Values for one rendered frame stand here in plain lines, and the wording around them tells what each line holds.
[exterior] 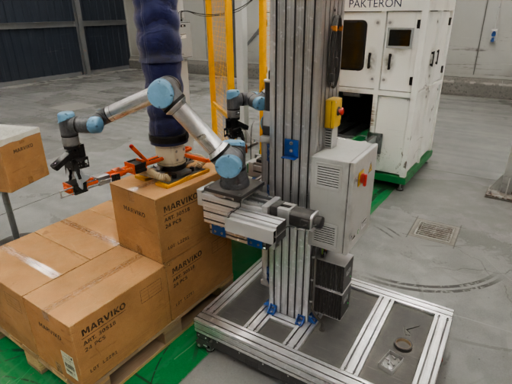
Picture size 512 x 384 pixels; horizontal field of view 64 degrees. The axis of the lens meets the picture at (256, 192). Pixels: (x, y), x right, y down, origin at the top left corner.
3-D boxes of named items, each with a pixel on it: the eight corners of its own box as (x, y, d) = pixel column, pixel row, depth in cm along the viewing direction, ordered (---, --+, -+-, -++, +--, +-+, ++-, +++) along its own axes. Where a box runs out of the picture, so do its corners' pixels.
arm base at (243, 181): (255, 182, 211) (254, 164, 207) (238, 192, 199) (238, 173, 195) (231, 177, 218) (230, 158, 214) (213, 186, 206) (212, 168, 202)
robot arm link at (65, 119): (70, 113, 182) (52, 113, 183) (75, 138, 187) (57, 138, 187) (78, 110, 189) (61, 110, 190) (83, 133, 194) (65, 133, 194)
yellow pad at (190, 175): (198, 168, 258) (197, 161, 256) (209, 171, 252) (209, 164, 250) (155, 185, 233) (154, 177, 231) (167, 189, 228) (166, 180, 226)
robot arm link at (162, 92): (249, 158, 196) (168, 69, 182) (247, 170, 182) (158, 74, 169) (231, 174, 200) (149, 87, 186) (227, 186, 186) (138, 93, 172)
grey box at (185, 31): (189, 57, 367) (186, 20, 355) (193, 57, 365) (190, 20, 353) (173, 59, 352) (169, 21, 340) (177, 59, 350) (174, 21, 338)
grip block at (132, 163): (137, 167, 232) (136, 157, 229) (148, 171, 226) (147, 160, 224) (124, 171, 226) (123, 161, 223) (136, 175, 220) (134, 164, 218)
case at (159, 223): (190, 209, 296) (185, 155, 280) (232, 224, 274) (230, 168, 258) (119, 243, 253) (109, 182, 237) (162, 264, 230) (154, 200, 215)
